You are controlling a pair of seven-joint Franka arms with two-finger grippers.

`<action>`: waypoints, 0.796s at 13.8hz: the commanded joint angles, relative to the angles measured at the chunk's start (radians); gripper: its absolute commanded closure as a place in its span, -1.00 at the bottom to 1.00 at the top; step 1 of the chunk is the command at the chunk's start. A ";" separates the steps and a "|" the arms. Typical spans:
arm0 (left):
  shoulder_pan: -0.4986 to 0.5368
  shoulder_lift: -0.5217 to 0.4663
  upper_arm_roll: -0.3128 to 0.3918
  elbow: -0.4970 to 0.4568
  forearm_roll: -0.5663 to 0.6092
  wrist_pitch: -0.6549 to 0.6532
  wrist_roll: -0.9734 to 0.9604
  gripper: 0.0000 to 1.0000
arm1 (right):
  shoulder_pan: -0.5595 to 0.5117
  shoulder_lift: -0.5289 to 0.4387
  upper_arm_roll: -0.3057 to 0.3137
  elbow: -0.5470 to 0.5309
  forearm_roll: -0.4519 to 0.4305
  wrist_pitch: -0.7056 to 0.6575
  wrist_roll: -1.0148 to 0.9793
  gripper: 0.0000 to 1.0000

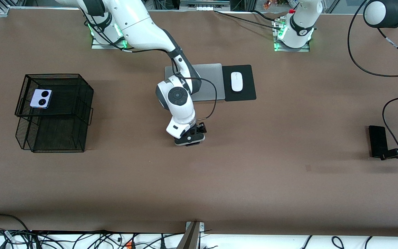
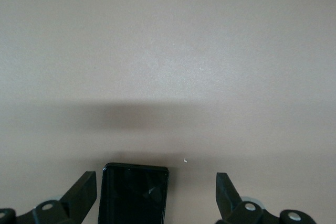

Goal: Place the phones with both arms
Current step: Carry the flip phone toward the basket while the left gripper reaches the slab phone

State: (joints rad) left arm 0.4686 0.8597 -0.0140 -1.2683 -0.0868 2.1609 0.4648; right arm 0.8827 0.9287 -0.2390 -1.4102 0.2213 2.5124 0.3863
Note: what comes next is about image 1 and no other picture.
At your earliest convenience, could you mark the black slab smartphone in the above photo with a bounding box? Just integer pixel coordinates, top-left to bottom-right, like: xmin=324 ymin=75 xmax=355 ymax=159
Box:
xmin=369 ymin=126 xmax=389 ymax=159

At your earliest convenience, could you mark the lilac flip phone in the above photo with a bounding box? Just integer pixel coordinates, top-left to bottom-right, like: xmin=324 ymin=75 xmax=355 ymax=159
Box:
xmin=30 ymin=89 xmax=53 ymax=109

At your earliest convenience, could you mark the grey closed laptop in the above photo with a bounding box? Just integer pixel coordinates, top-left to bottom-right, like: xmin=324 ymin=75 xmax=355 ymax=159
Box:
xmin=164 ymin=63 xmax=226 ymax=102

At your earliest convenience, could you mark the white computer mouse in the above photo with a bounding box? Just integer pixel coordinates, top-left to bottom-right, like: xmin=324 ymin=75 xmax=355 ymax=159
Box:
xmin=231 ymin=72 xmax=243 ymax=92

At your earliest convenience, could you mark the black mouse pad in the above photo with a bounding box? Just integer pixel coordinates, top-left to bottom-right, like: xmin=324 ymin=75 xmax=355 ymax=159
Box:
xmin=222 ymin=64 xmax=257 ymax=102

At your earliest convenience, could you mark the grey metal camera post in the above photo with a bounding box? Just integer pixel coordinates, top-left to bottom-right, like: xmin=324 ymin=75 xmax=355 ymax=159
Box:
xmin=177 ymin=221 xmax=205 ymax=249

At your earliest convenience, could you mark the black table cable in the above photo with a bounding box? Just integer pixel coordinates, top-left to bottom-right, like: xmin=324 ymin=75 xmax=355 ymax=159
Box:
xmin=214 ymin=10 xmax=284 ymax=31

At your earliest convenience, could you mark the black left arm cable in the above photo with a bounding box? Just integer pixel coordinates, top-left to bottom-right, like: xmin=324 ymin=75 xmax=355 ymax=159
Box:
xmin=347 ymin=0 xmax=398 ymax=154

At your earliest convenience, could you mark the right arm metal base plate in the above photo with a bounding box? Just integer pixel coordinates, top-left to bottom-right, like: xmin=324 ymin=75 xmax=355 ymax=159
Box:
xmin=91 ymin=36 xmax=127 ymax=49

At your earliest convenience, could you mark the black wire mesh tray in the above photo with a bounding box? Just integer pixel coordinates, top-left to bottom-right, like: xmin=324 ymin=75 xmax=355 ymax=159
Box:
xmin=15 ymin=73 xmax=94 ymax=153

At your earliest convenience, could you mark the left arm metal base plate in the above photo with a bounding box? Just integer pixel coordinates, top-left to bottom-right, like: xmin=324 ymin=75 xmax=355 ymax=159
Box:
xmin=274 ymin=40 xmax=311 ymax=52

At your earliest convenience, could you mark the black cable tangle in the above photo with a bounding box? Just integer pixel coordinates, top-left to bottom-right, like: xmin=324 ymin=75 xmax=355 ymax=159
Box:
xmin=0 ymin=228 xmax=186 ymax=249

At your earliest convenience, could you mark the black looped floor cable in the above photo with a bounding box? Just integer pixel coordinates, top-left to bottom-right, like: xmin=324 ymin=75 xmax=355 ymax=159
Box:
xmin=0 ymin=214 xmax=30 ymax=231

